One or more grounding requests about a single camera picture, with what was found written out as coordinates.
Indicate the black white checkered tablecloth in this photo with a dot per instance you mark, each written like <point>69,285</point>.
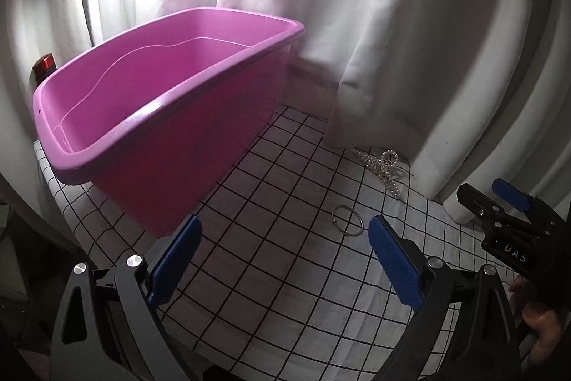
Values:
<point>276,265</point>

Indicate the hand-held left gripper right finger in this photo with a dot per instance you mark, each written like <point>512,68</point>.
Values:
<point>397,260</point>

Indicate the pearl hair claw clip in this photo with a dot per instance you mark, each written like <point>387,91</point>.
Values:
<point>384,175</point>

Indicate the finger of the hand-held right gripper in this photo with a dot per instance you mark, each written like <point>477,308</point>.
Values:
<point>513,194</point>
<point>479,204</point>

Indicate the person's right hand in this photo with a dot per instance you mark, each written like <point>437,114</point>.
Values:
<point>546,332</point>

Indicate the pink plastic bin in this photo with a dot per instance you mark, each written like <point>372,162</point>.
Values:
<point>178,117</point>

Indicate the white curtain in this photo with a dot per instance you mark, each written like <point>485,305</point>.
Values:
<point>401,28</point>

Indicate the small silver bangle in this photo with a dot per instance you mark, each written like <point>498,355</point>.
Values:
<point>334,220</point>

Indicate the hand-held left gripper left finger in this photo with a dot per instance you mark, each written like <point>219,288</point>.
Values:
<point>176,258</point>

